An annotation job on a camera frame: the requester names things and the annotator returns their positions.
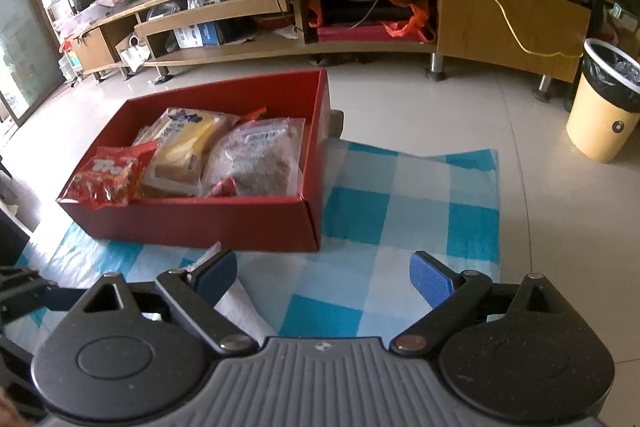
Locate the orange plastic bag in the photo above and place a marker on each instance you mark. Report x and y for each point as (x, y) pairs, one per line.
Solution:
(420, 24)

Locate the yellow trash bin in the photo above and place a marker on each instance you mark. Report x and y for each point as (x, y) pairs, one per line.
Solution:
(600, 122)

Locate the white plastic drawer cart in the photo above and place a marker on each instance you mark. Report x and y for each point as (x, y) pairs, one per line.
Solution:
(70, 62)

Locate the yellow bread packet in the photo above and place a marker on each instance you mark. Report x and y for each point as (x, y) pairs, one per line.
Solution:
(185, 152)

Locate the small crinkled snack packet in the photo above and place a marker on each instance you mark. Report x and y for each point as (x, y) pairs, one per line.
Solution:
(202, 257)

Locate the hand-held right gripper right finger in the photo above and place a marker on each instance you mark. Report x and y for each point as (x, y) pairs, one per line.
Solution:
(430, 279)

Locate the black chair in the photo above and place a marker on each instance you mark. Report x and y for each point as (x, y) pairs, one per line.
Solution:
(12, 237)

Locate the wooden television cabinet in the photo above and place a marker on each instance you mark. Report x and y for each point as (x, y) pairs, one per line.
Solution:
(500, 17)

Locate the glass sliding door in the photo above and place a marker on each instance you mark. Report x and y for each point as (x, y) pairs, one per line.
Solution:
(22, 47)

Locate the white round device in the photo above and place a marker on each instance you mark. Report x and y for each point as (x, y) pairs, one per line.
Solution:
(132, 52)

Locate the dark dried snack packet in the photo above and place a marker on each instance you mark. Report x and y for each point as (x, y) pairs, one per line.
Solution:
(260, 162)

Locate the blue white carton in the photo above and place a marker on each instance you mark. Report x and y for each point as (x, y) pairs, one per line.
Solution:
(200, 35)

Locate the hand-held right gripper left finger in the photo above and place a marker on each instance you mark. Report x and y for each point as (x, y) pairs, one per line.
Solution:
(217, 274)

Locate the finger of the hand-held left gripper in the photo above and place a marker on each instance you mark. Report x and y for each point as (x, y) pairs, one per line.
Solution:
(35, 294)

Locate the red candy bag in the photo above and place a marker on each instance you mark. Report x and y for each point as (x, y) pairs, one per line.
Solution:
(110, 179)

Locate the blue white checkered cloth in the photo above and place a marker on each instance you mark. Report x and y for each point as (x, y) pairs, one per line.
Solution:
(400, 217)

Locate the red cardboard box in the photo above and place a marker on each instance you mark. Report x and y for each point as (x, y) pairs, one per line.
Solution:
(200, 222)

